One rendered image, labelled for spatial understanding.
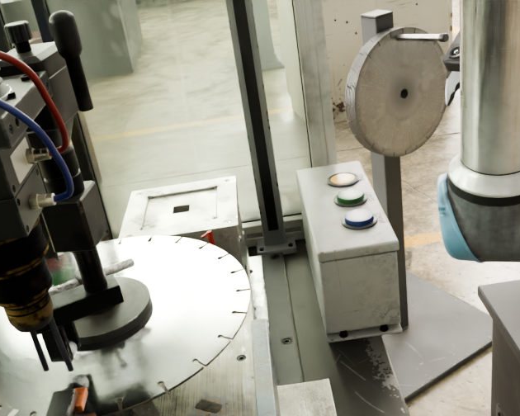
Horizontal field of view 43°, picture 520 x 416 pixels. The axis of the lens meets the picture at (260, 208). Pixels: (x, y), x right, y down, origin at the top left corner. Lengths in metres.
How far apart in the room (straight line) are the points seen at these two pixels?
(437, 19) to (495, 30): 3.27
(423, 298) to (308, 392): 1.53
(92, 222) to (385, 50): 1.19
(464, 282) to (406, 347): 0.42
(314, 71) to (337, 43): 2.70
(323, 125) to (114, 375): 0.62
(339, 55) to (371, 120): 2.16
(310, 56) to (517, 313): 0.50
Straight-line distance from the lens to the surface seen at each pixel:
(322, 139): 1.13
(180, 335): 0.68
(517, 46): 0.75
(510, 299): 1.04
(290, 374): 0.91
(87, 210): 0.59
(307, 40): 1.08
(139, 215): 1.05
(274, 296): 1.05
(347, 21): 3.79
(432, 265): 2.49
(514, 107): 0.78
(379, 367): 0.92
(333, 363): 0.93
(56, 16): 0.54
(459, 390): 1.98
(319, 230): 0.93
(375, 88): 1.67
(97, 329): 0.71
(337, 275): 0.90
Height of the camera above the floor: 1.35
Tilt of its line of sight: 27 degrees down
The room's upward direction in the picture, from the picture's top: 9 degrees counter-clockwise
